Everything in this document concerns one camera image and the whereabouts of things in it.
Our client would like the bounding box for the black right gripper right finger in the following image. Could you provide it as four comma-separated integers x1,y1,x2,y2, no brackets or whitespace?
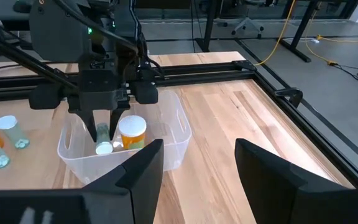
234,138,358,224

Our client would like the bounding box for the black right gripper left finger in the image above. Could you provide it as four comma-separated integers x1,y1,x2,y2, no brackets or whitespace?
0,138,165,224

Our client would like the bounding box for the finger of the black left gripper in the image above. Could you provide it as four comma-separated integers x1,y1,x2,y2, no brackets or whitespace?
109,81,159,139
29,83,98,142

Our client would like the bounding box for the clear plastic bin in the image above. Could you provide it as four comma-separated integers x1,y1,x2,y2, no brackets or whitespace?
57,90,193,185

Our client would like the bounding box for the black desk leg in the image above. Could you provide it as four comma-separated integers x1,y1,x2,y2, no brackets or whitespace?
196,0,219,52
280,0,319,63

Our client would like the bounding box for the office chair base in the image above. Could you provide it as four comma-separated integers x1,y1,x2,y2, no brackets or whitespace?
231,17,265,40

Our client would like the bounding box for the yellow extension cable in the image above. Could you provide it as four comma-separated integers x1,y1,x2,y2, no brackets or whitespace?
253,0,297,67
305,2,358,67

